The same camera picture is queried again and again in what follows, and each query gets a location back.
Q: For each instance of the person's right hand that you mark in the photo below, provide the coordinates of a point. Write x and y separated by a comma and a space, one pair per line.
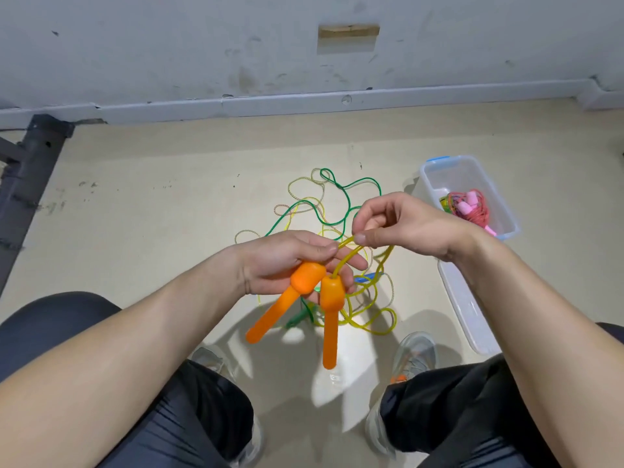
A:
414, 224

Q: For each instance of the person's left hand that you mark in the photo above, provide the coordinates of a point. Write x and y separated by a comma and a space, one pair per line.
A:
273, 263

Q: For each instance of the clear storage box blue latches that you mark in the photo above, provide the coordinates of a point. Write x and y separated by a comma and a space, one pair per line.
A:
497, 190

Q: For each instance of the person's right forearm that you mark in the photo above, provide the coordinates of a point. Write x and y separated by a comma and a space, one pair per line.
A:
556, 356

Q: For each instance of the person's left forearm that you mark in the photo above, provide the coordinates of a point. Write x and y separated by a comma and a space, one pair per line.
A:
107, 375

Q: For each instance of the clear plastic box lid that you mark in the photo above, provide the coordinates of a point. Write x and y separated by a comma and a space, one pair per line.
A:
473, 312

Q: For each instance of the grey left shoe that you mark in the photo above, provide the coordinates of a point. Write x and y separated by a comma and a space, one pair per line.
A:
210, 360

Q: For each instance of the grey shoe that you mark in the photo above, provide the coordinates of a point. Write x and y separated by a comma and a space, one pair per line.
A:
210, 360
414, 354

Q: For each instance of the grey right shoe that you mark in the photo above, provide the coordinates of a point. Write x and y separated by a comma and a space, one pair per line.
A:
414, 354

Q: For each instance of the black shorts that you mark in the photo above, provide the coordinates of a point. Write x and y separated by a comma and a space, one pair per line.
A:
49, 326

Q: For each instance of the small wooden wall block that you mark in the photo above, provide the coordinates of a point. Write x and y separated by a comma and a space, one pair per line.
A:
349, 31

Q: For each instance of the black metal rack frame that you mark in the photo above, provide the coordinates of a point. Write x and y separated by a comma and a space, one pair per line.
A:
27, 180

